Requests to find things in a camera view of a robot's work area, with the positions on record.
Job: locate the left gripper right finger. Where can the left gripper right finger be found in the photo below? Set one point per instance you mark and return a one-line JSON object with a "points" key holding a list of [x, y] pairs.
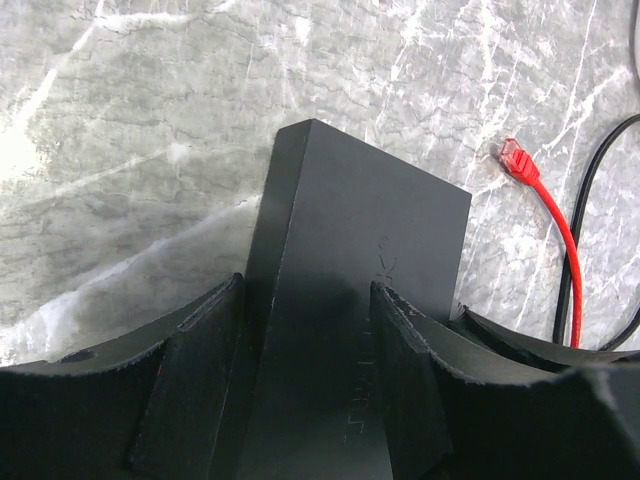
{"points": [[456, 410]]}

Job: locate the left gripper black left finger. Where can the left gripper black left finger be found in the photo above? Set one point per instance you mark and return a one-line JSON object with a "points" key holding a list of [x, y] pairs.
{"points": [[154, 403]]}

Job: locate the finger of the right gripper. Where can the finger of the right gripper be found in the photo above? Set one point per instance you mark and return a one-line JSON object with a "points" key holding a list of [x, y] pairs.
{"points": [[532, 351]]}

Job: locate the black network switch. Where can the black network switch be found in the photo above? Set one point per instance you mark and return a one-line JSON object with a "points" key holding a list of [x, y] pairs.
{"points": [[337, 215]]}

